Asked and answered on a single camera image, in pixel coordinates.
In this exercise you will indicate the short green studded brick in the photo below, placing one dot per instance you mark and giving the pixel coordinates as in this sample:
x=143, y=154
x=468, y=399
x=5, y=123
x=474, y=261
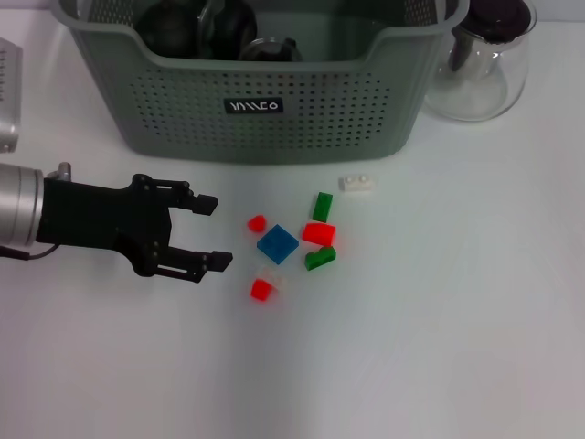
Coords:
x=317, y=260

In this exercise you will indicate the small red round-stud brick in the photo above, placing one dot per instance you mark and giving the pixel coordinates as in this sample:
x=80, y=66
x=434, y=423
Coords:
x=257, y=223

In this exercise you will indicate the white plate brick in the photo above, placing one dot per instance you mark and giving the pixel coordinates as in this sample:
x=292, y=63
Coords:
x=276, y=276

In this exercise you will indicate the silver cylindrical plug stub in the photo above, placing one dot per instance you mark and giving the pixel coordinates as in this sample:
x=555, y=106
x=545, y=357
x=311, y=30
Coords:
x=64, y=172

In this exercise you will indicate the small red square brick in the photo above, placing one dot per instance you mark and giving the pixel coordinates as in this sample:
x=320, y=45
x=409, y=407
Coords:
x=260, y=290

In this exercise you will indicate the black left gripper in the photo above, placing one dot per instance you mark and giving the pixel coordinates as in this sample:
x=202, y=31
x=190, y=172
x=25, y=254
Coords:
x=100, y=219

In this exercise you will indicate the white two-stud brick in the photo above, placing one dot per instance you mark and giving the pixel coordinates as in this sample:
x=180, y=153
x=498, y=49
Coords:
x=356, y=184

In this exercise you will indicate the glass teacup with black sleeve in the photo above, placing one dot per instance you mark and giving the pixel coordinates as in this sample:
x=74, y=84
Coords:
x=269, y=50
x=228, y=27

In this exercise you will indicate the red curved slope brick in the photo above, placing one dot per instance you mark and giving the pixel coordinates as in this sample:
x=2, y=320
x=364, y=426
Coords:
x=319, y=234

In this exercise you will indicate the long green brick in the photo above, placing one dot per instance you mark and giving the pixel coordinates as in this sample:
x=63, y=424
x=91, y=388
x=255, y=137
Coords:
x=322, y=206

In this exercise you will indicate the black round teapot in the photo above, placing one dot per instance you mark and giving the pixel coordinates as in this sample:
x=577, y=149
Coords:
x=166, y=32

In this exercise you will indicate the glass carafe with black lid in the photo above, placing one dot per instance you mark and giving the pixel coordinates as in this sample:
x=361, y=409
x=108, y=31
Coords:
x=475, y=91

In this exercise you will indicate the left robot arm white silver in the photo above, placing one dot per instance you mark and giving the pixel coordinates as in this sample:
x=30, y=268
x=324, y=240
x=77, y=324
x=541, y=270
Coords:
x=18, y=206

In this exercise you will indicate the blue square plate brick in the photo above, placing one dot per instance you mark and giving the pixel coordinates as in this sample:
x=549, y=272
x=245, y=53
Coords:
x=277, y=244

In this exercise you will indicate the grey-green perforated storage bin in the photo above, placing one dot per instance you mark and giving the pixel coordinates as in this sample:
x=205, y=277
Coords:
x=205, y=148

